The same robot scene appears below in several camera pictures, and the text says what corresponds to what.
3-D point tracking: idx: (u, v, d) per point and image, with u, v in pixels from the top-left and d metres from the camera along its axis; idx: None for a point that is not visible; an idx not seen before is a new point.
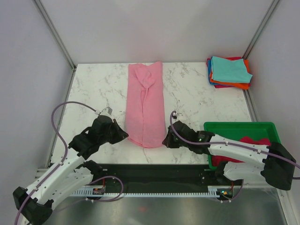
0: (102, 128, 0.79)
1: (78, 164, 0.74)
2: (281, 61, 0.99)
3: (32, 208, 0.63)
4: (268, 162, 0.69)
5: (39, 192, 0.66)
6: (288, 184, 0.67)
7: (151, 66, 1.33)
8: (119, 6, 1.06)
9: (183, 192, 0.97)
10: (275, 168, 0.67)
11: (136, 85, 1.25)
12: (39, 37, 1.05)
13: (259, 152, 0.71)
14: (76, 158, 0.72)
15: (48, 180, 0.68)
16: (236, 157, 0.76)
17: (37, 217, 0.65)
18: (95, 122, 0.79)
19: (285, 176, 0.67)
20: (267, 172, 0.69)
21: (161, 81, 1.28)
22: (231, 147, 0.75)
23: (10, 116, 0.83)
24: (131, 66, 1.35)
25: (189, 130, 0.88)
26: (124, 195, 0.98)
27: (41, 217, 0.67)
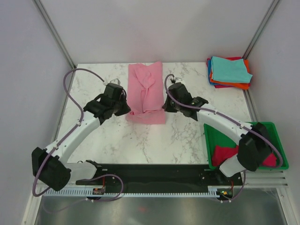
0: (115, 93, 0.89)
1: (92, 126, 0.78)
2: (281, 61, 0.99)
3: (54, 165, 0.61)
4: (246, 138, 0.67)
5: (59, 151, 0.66)
6: (255, 165, 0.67)
7: (152, 66, 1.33)
8: (119, 7, 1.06)
9: (183, 192, 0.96)
10: (252, 146, 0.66)
11: (136, 84, 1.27)
12: (39, 37, 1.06)
13: (242, 126, 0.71)
14: (93, 119, 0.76)
15: (67, 140, 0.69)
16: (219, 127, 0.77)
17: (58, 177, 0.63)
18: (108, 88, 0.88)
19: (257, 156, 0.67)
20: (243, 146, 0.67)
21: (161, 80, 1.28)
22: (218, 116, 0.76)
23: (10, 116, 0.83)
24: (131, 66, 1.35)
25: (185, 93, 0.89)
26: (123, 195, 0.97)
27: (61, 180, 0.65)
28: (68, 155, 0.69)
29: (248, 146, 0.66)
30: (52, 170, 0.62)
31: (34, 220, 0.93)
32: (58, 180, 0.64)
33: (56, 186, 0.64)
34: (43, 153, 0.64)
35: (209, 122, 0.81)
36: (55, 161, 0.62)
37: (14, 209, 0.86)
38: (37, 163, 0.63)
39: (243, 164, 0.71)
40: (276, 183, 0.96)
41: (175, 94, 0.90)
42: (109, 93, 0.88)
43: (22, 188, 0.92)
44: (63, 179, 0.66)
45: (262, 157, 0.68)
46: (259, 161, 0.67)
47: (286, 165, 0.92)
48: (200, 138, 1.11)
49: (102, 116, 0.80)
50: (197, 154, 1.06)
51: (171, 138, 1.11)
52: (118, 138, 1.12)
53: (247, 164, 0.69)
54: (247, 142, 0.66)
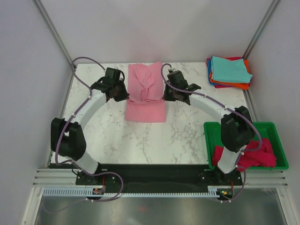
0: (116, 75, 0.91)
1: (101, 101, 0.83)
2: (281, 61, 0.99)
3: (74, 129, 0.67)
4: (227, 117, 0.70)
5: (77, 118, 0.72)
6: (235, 145, 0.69)
7: (152, 66, 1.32)
8: (119, 6, 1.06)
9: (183, 192, 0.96)
10: (231, 124, 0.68)
11: (136, 85, 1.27)
12: (39, 37, 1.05)
13: (226, 108, 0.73)
14: (101, 94, 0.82)
15: (82, 110, 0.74)
16: (208, 110, 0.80)
17: (78, 141, 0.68)
18: (108, 71, 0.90)
19: (236, 136, 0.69)
20: (223, 124, 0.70)
21: (161, 80, 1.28)
22: (207, 100, 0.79)
23: (10, 116, 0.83)
24: (131, 67, 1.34)
25: (182, 79, 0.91)
26: (122, 195, 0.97)
27: (80, 145, 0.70)
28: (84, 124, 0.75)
29: (228, 124, 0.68)
30: (73, 135, 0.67)
31: (34, 220, 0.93)
32: (78, 144, 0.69)
33: (75, 153, 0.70)
34: (62, 122, 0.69)
35: (200, 106, 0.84)
36: (75, 125, 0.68)
37: (14, 209, 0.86)
38: (57, 131, 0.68)
39: (226, 144, 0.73)
40: (276, 183, 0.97)
41: (172, 79, 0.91)
42: (110, 74, 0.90)
43: (22, 188, 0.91)
44: (81, 145, 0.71)
45: (243, 138, 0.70)
46: (238, 140, 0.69)
47: (286, 165, 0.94)
48: (200, 138, 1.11)
49: (108, 93, 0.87)
50: (197, 154, 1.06)
51: (171, 138, 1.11)
52: (118, 138, 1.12)
53: (228, 143, 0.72)
54: (228, 121, 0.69)
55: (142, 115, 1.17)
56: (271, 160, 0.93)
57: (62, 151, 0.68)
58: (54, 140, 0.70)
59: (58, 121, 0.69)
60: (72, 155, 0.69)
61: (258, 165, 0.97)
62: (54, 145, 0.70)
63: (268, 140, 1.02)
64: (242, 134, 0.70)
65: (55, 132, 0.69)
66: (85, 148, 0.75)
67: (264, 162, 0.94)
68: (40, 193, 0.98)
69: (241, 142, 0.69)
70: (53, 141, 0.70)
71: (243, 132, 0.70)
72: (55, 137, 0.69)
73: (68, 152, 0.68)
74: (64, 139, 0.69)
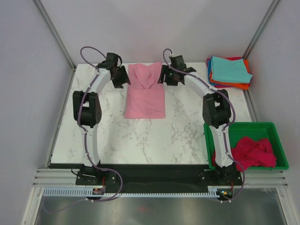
0: (115, 57, 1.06)
1: (107, 76, 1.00)
2: (281, 61, 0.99)
3: (93, 96, 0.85)
4: (207, 95, 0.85)
5: (93, 89, 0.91)
6: (211, 119, 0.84)
7: (151, 65, 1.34)
8: (119, 7, 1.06)
9: (183, 192, 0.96)
10: (210, 102, 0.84)
11: (136, 84, 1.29)
12: (39, 37, 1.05)
13: (210, 89, 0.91)
14: (106, 71, 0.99)
15: (95, 83, 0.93)
16: (197, 88, 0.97)
17: (96, 107, 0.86)
18: (108, 54, 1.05)
19: (214, 113, 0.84)
20: (205, 101, 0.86)
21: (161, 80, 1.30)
22: (197, 81, 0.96)
23: (9, 116, 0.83)
24: (131, 66, 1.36)
25: (182, 62, 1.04)
26: (120, 195, 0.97)
27: (98, 111, 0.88)
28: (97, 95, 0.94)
29: (207, 101, 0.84)
30: (93, 101, 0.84)
31: (34, 220, 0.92)
32: (96, 109, 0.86)
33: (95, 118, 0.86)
34: (82, 93, 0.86)
35: (191, 84, 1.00)
36: (93, 94, 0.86)
37: (14, 209, 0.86)
38: (78, 101, 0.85)
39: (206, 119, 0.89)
40: (276, 183, 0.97)
41: (174, 62, 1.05)
42: (110, 57, 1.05)
43: (22, 188, 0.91)
44: (98, 112, 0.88)
45: (220, 115, 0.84)
46: (215, 117, 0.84)
47: (286, 165, 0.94)
48: (200, 138, 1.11)
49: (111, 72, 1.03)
50: (197, 154, 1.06)
51: (171, 138, 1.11)
52: (118, 138, 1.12)
53: (207, 118, 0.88)
54: (207, 98, 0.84)
55: (141, 110, 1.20)
56: (271, 160, 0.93)
57: (84, 117, 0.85)
58: (77, 110, 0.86)
59: (78, 93, 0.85)
60: (93, 121, 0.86)
61: (258, 165, 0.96)
62: (77, 114, 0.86)
63: (268, 140, 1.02)
64: (219, 112, 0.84)
65: (77, 103, 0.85)
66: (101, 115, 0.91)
67: (264, 162, 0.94)
68: (40, 193, 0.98)
69: (217, 119, 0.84)
70: (76, 110, 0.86)
71: (221, 110, 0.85)
72: (77, 107, 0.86)
73: (88, 119, 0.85)
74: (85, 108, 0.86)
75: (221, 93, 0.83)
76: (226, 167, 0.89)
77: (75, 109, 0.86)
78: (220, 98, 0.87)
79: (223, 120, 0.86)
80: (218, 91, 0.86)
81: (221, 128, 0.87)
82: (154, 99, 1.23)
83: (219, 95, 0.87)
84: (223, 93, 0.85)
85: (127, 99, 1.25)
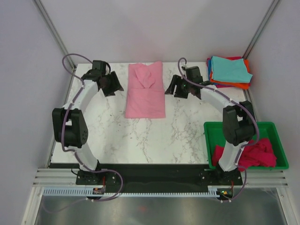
0: (102, 66, 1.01)
1: (93, 89, 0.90)
2: (282, 61, 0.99)
3: (77, 114, 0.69)
4: (228, 107, 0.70)
5: (76, 105, 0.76)
6: (234, 137, 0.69)
7: (151, 65, 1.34)
8: (119, 6, 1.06)
9: (184, 192, 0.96)
10: (233, 116, 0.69)
11: (136, 84, 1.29)
12: (39, 36, 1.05)
13: (230, 101, 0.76)
14: (93, 83, 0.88)
15: (80, 96, 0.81)
16: (215, 102, 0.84)
17: (81, 126, 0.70)
18: (94, 63, 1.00)
19: (237, 129, 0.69)
20: (225, 115, 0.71)
21: (161, 80, 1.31)
22: (215, 93, 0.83)
23: (9, 116, 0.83)
24: (131, 66, 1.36)
25: (198, 74, 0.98)
26: (120, 194, 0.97)
27: (83, 131, 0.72)
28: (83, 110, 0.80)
29: (229, 115, 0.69)
30: (77, 119, 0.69)
31: (34, 220, 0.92)
32: (82, 129, 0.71)
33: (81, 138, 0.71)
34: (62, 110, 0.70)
35: (209, 99, 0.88)
36: (76, 111, 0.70)
37: (14, 209, 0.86)
38: (59, 120, 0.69)
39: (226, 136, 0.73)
40: (276, 183, 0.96)
41: (189, 74, 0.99)
42: (97, 66, 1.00)
43: (23, 188, 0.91)
44: (84, 131, 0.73)
45: (244, 131, 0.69)
46: (239, 134, 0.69)
47: (286, 165, 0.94)
48: (200, 138, 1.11)
49: (99, 83, 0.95)
50: (197, 153, 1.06)
51: (171, 138, 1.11)
52: (118, 138, 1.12)
53: (228, 135, 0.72)
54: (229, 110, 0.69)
55: (141, 110, 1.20)
56: (271, 160, 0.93)
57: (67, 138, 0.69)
58: (57, 130, 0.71)
59: (58, 109, 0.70)
60: (78, 142, 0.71)
61: (258, 165, 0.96)
62: (58, 135, 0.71)
63: (268, 140, 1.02)
64: (243, 129, 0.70)
65: (57, 121, 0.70)
66: (87, 134, 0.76)
67: (264, 162, 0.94)
68: (40, 193, 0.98)
69: (240, 136, 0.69)
70: (56, 131, 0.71)
71: (244, 127, 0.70)
72: (58, 127, 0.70)
73: (73, 140, 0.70)
74: (68, 127, 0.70)
75: (243, 108, 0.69)
76: (228, 170, 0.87)
77: (56, 129, 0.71)
78: (243, 112, 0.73)
79: (246, 138, 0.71)
80: (240, 103, 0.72)
81: (240, 146, 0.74)
82: (153, 99, 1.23)
83: (241, 108, 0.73)
84: (245, 107, 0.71)
85: (127, 99, 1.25)
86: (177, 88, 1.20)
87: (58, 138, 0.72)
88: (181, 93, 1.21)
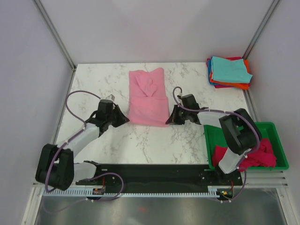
0: (108, 108, 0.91)
1: (94, 134, 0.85)
2: (281, 61, 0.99)
3: (66, 155, 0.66)
4: (225, 116, 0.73)
5: (70, 146, 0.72)
6: (239, 146, 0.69)
7: (153, 73, 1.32)
8: (119, 7, 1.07)
9: (184, 192, 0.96)
10: (230, 124, 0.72)
11: (138, 93, 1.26)
12: (40, 37, 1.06)
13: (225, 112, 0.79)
14: (95, 127, 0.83)
15: (77, 138, 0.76)
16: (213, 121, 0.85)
17: (67, 170, 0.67)
18: (100, 104, 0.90)
19: (239, 137, 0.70)
20: (222, 125, 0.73)
21: (164, 87, 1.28)
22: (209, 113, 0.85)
23: (9, 116, 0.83)
24: (131, 73, 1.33)
25: (194, 102, 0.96)
26: (122, 195, 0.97)
27: (69, 175, 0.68)
28: (76, 152, 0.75)
29: (226, 124, 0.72)
30: (64, 161, 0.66)
31: (34, 220, 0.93)
32: (68, 172, 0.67)
33: (62, 183, 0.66)
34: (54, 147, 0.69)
35: (207, 121, 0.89)
36: (67, 152, 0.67)
37: (14, 208, 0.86)
38: (47, 157, 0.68)
39: (232, 148, 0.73)
40: (276, 183, 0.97)
41: (185, 101, 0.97)
42: (102, 109, 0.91)
43: (22, 187, 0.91)
44: (69, 175, 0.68)
45: (246, 138, 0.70)
46: (243, 142, 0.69)
47: (286, 165, 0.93)
48: (200, 138, 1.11)
49: (101, 129, 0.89)
50: (197, 154, 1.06)
51: (171, 138, 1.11)
52: (118, 138, 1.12)
53: (232, 146, 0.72)
54: (225, 120, 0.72)
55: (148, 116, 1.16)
56: (271, 160, 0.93)
57: (49, 180, 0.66)
58: (41, 167, 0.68)
59: (50, 146, 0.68)
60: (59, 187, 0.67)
61: (258, 165, 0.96)
62: (39, 175, 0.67)
63: (267, 140, 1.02)
64: (246, 136, 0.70)
65: (45, 158, 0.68)
66: (72, 177, 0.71)
67: (264, 162, 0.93)
68: (40, 193, 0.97)
69: (245, 144, 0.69)
70: (40, 168, 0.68)
71: (247, 134, 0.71)
72: (43, 164, 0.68)
73: (55, 183, 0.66)
74: (54, 169, 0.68)
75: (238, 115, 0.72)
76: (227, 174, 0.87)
77: (39, 167, 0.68)
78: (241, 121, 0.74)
79: (251, 145, 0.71)
80: (236, 111, 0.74)
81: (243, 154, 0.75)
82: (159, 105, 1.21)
83: (238, 117, 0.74)
84: (242, 114, 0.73)
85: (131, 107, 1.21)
86: (173, 118, 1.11)
87: (38, 178, 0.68)
88: (178, 119, 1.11)
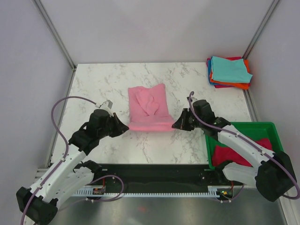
0: (100, 122, 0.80)
1: (78, 159, 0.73)
2: (281, 61, 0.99)
3: (38, 206, 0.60)
4: (266, 166, 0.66)
5: (43, 190, 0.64)
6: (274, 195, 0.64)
7: (154, 90, 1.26)
8: (119, 6, 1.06)
9: (184, 192, 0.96)
10: (270, 176, 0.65)
11: (139, 111, 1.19)
12: (40, 37, 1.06)
13: (263, 153, 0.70)
14: (77, 153, 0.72)
15: (51, 177, 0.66)
16: (240, 151, 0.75)
17: (44, 214, 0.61)
18: (92, 117, 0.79)
19: (275, 186, 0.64)
20: (261, 174, 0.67)
21: (166, 104, 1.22)
22: (241, 140, 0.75)
23: (9, 116, 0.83)
24: (131, 91, 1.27)
25: (210, 111, 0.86)
26: (123, 195, 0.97)
27: (48, 213, 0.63)
28: (55, 191, 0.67)
29: (266, 175, 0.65)
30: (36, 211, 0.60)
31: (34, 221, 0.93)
32: (46, 216, 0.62)
33: (43, 221, 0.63)
34: (27, 193, 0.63)
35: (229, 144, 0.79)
36: (38, 202, 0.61)
37: (14, 209, 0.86)
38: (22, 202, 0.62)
39: (263, 192, 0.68)
40: None
41: (199, 111, 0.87)
42: (93, 122, 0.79)
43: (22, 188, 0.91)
44: (49, 213, 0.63)
45: (281, 187, 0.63)
46: (278, 191, 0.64)
47: None
48: (200, 138, 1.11)
49: (87, 147, 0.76)
50: (197, 154, 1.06)
51: (171, 138, 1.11)
52: (118, 138, 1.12)
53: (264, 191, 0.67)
54: (266, 170, 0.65)
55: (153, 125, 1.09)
56: None
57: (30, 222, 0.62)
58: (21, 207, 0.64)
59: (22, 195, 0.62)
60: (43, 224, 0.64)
61: None
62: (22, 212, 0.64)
63: (268, 140, 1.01)
64: (282, 183, 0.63)
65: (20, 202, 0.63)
66: (56, 210, 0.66)
67: None
68: None
69: (280, 192, 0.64)
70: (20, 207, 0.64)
71: (282, 181, 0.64)
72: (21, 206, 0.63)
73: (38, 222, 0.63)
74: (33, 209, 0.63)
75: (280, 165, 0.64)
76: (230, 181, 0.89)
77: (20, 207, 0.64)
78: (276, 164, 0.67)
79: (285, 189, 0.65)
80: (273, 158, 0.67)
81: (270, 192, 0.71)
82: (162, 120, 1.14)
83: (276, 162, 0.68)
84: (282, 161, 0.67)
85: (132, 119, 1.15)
86: (183, 124, 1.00)
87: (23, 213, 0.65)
88: (188, 126, 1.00)
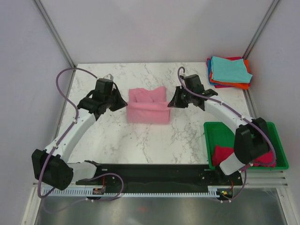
0: (106, 88, 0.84)
1: (89, 122, 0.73)
2: (281, 61, 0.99)
3: (56, 164, 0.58)
4: (242, 127, 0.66)
5: (59, 150, 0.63)
6: (248, 158, 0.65)
7: (154, 92, 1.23)
8: (119, 7, 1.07)
9: (184, 192, 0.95)
10: (246, 138, 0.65)
11: None
12: (40, 37, 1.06)
13: (242, 117, 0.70)
14: (88, 115, 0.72)
15: (65, 138, 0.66)
16: (223, 119, 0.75)
17: (62, 175, 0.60)
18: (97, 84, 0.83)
19: (251, 149, 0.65)
20: (237, 136, 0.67)
21: None
22: (223, 108, 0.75)
23: (9, 116, 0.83)
24: (131, 92, 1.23)
25: (199, 84, 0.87)
26: (123, 194, 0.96)
27: (65, 176, 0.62)
28: (69, 152, 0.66)
29: (243, 136, 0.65)
30: (55, 169, 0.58)
31: (34, 220, 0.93)
32: (63, 177, 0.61)
33: (60, 185, 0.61)
34: (43, 154, 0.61)
35: (215, 113, 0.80)
36: (56, 159, 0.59)
37: (14, 208, 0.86)
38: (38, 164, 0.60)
39: (238, 156, 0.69)
40: (276, 183, 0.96)
41: (189, 83, 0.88)
42: (100, 88, 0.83)
43: (22, 188, 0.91)
44: (66, 175, 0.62)
45: (256, 151, 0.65)
46: (253, 154, 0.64)
47: (286, 165, 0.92)
48: (200, 138, 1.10)
49: (97, 110, 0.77)
50: (197, 154, 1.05)
51: (171, 138, 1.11)
52: (118, 138, 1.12)
53: (241, 155, 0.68)
54: (242, 131, 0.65)
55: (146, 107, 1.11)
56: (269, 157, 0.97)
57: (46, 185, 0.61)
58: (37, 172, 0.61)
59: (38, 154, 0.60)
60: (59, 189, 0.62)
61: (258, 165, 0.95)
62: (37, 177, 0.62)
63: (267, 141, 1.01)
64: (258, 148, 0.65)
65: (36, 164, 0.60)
66: (71, 175, 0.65)
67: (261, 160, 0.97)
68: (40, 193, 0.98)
69: (255, 157, 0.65)
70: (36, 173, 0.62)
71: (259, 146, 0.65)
72: (37, 169, 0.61)
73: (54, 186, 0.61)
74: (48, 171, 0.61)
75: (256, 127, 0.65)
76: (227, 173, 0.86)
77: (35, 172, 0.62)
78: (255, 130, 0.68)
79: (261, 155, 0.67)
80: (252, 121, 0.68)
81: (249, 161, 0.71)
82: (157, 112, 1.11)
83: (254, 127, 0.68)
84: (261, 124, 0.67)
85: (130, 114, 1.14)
86: (175, 102, 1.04)
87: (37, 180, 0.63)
88: (181, 102, 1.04)
